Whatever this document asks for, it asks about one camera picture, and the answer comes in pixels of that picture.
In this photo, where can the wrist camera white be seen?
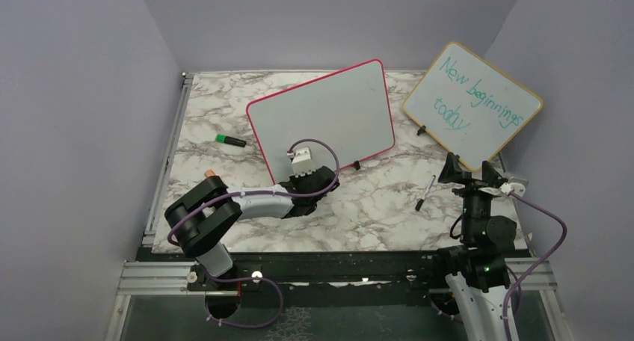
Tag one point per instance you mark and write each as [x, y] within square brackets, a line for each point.
[302, 162]
[514, 186]

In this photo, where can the red framed whiteboard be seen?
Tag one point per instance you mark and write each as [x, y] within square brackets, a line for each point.
[343, 116]

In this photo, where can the yellow framed whiteboard with writing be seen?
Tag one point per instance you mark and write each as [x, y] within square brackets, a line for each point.
[469, 106]

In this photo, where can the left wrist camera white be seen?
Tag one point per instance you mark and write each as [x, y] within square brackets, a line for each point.
[302, 162]

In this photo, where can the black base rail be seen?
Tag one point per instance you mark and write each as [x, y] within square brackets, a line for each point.
[323, 279]

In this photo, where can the green and black highlighter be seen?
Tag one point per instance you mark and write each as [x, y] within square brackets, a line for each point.
[224, 139]

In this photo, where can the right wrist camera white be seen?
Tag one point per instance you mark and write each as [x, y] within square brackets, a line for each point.
[514, 186]

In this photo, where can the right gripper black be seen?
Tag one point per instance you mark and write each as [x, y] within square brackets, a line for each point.
[489, 175]

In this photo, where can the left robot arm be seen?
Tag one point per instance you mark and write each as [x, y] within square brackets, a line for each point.
[199, 219]

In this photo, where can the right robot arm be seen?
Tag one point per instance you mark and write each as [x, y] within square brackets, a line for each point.
[475, 270]

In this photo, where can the white whiteboard marker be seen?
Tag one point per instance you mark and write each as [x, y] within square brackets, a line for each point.
[428, 187]

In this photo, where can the black marker cap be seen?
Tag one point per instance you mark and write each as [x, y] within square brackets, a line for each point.
[419, 204]

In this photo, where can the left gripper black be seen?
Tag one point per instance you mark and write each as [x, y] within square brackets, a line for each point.
[296, 181]

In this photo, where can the aluminium frame left rail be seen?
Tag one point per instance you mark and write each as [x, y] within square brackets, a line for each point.
[154, 217]

